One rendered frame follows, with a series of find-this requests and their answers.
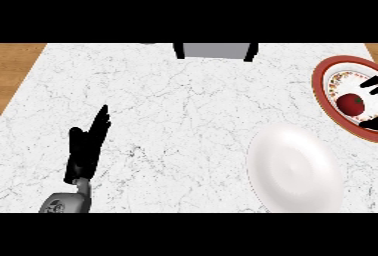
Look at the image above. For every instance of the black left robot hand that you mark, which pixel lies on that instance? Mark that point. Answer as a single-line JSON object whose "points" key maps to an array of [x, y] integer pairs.
{"points": [[85, 153]]}

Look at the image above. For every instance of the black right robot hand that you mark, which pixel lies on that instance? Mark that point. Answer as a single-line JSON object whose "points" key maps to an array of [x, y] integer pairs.
{"points": [[372, 83]]}

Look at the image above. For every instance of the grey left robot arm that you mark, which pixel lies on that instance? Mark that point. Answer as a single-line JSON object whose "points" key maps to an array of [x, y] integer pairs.
{"points": [[69, 201]]}

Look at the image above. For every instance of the red tomato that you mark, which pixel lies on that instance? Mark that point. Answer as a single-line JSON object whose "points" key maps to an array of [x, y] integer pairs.
{"points": [[351, 103]]}

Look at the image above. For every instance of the red rimmed patterned plate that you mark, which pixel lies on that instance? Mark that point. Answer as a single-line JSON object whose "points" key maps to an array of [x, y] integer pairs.
{"points": [[335, 83]]}

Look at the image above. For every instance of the plain white plate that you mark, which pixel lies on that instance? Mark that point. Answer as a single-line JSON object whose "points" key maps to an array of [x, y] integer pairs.
{"points": [[295, 170]]}

